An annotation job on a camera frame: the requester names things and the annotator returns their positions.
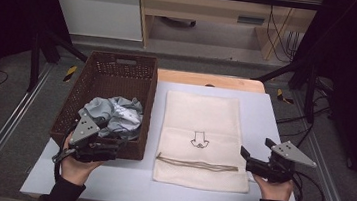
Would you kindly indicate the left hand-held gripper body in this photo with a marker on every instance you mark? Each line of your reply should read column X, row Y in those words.
column 84, row 134

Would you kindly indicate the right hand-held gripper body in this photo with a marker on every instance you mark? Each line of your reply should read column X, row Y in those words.
column 289, row 154

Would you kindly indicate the grey garment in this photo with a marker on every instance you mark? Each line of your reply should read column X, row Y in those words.
column 121, row 114

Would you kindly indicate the brown woven basket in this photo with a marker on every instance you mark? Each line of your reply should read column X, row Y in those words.
column 111, row 80

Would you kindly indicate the person's left hand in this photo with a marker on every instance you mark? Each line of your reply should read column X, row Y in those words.
column 75, row 170

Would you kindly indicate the person's right hand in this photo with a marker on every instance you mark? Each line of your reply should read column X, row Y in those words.
column 276, row 191

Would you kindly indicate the black metal stand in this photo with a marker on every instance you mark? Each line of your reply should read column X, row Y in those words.
column 310, row 94
column 34, row 62

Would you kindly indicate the white cabinet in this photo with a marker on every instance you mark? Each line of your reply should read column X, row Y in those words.
column 99, row 8

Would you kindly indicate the light wooden desk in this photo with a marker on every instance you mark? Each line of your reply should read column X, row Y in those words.
column 203, row 7

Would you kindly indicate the aluminium floor rail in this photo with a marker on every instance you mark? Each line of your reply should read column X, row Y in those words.
column 326, row 169
column 6, row 126

